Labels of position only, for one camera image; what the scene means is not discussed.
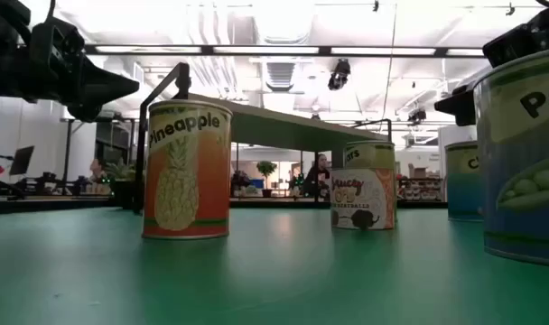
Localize green table mat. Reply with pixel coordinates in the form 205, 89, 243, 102
0, 206, 549, 325

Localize black aluminium rig frame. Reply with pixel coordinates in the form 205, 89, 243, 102
0, 197, 450, 216

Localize orange Pineapple can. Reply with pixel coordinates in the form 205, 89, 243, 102
142, 99, 234, 241

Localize cardboard box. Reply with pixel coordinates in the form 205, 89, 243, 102
407, 162, 428, 180

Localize storage rack with boxes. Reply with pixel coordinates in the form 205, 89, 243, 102
396, 176, 445, 202

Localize green Pears can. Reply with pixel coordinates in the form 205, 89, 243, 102
343, 140, 397, 222

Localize wooden shelf with black frame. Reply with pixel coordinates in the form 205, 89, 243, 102
133, 61, 395, 215

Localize blue Cherries can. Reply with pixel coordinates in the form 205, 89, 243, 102
444, 140, 483, 223

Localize black computer monitor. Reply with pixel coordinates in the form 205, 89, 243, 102
8, 144, 35, 177

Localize potted succulent plant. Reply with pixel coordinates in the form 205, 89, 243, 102
105, 157, 143, 211

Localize black background workstation frame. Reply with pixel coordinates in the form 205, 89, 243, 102
60, 116, 138, 195

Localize white saucy meatballs can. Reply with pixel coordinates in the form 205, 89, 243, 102
330, 167, 396, 231

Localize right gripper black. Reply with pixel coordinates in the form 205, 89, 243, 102
434, 4, 549, 127

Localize person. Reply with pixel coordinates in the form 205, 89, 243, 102
302, 153, 332, 202
88, 157, 108, 196

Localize blue Peas can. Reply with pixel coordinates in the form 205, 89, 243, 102
473, 46, 549, 268

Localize overhead LED light bar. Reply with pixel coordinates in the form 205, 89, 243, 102
83, 43, 487, 59

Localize black overhead rig camera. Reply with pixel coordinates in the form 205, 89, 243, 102
327, 58, 352, 92

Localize black ceiling camera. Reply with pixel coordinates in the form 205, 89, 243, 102
407, 107, 428, 126

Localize small potted tree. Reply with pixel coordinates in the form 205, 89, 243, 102
256, 160, 278, 199

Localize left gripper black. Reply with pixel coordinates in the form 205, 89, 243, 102
28, 20, 141, 124

